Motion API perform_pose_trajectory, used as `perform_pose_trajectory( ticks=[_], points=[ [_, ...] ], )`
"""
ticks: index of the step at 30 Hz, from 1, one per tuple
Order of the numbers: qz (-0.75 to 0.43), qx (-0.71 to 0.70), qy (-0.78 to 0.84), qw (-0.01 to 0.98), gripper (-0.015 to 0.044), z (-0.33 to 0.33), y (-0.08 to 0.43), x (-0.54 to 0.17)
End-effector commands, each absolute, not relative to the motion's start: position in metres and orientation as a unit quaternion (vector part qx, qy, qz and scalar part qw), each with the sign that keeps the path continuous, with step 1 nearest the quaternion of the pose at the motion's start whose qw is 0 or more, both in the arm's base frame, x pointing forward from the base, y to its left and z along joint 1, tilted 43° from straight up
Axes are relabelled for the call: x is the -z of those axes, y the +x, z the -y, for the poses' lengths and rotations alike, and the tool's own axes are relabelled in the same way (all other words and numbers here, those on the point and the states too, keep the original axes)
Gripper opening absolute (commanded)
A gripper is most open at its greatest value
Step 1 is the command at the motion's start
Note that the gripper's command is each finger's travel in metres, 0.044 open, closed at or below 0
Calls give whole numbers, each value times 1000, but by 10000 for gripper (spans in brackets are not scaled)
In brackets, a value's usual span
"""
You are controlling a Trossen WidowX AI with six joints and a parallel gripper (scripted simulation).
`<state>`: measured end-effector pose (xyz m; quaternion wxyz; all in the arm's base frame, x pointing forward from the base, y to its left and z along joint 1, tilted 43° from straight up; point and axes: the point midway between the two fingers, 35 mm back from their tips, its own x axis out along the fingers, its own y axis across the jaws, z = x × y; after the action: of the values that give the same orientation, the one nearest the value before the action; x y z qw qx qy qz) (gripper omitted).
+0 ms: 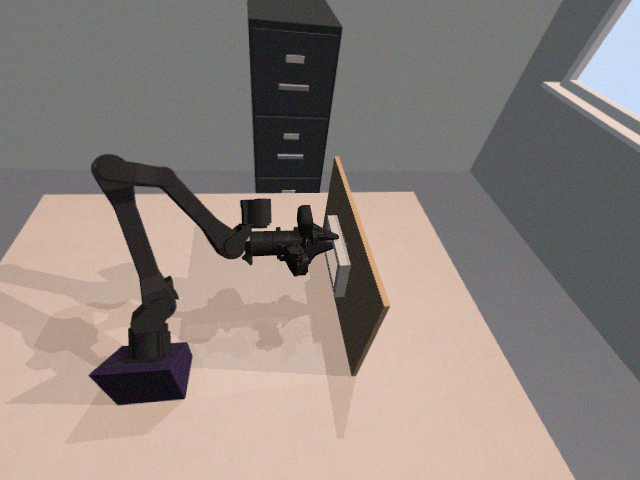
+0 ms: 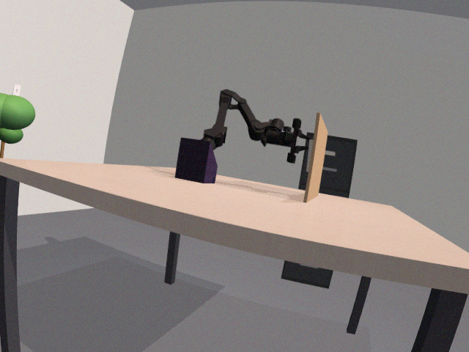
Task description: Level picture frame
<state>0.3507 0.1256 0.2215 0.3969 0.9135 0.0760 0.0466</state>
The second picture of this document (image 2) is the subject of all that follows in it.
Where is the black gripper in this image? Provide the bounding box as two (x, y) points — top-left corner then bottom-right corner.
(276, 118), (313, 164)

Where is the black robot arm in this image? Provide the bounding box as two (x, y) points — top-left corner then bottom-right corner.
(200, 89), (293, 150)

